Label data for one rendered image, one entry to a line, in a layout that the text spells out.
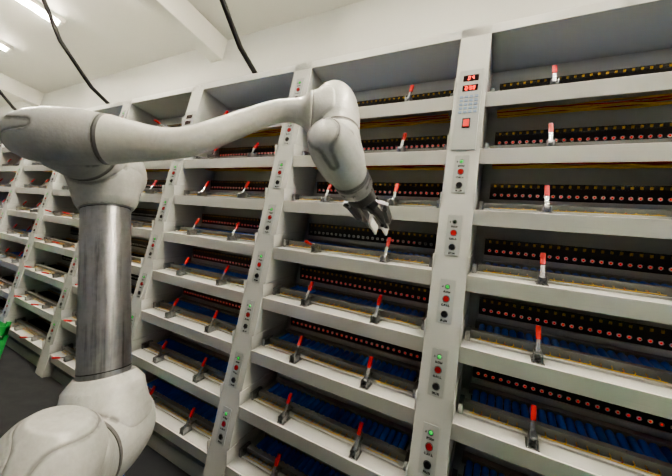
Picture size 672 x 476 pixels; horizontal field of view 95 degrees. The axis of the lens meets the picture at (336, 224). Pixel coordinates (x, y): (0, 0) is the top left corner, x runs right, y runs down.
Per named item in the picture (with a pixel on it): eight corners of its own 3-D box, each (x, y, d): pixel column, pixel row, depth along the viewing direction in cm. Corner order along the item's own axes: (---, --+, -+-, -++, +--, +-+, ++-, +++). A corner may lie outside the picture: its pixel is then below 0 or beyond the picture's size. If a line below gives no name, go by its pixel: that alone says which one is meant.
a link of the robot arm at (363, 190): (361, 192, 70) (369, 205, 74) (371, 160, 73) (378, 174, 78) (326, 190, 74) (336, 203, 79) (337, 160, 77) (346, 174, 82)
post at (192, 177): (108, 427, 138) (205, 83, 168) (97, 419, 142) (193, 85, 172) (151, 413, 155) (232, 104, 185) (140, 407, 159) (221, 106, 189)
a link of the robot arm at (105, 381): (21, 526, 54) (96, 457, 75) (122, 503, 57) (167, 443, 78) (41, 122, 67) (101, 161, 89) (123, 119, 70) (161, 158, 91)
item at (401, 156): (446, 164, 98) (449, 120, 97) (292, 166, 127) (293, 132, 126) (455, 172, 116) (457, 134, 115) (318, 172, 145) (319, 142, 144)
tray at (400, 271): (431, 285, 92) (433, 253, 91) (272, 259, 120) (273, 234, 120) (443, 273, 109) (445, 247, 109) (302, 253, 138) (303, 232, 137)
